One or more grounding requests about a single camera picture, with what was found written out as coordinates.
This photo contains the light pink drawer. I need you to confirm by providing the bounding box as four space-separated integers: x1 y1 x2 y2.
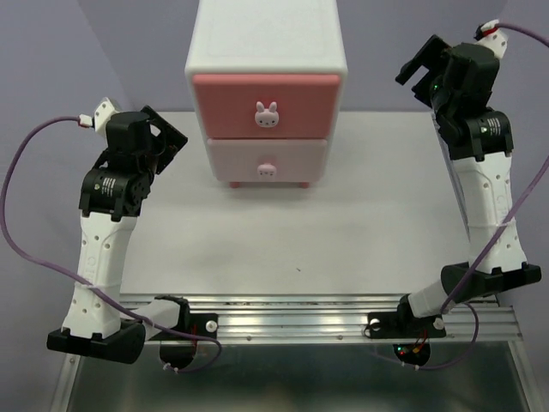
207 139 329 184

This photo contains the dark pink drawer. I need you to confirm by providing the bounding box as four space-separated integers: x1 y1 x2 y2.
192 74 341 139

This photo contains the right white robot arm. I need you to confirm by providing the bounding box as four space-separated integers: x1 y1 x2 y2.
363 31 541 339

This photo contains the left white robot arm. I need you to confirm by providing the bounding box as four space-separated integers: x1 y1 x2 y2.
46 106 220 364

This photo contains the white plastic drawer cabinet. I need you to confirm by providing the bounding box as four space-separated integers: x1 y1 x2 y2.
184 1 348 188

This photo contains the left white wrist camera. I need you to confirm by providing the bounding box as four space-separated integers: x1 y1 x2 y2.
77 97 122 138

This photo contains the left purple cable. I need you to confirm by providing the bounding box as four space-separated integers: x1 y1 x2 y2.
0 114 223 374

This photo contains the aluminium mounting rail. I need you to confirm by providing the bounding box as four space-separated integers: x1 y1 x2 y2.
70 293 525 347

